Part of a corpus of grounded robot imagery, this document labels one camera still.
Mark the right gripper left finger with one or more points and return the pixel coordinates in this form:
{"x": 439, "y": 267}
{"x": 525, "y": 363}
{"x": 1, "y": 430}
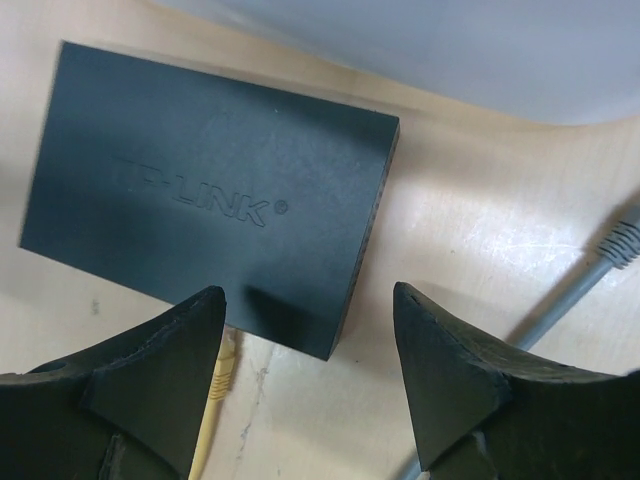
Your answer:
{"x": 129, "y": 407}

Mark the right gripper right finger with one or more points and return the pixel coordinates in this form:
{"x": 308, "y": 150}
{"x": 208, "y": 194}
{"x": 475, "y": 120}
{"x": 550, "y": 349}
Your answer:
{"x": 482, "y": 409}

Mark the black network switch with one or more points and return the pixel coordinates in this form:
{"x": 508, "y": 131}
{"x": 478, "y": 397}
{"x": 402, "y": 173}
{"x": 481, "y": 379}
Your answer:
{"x": 167, "y": 180}

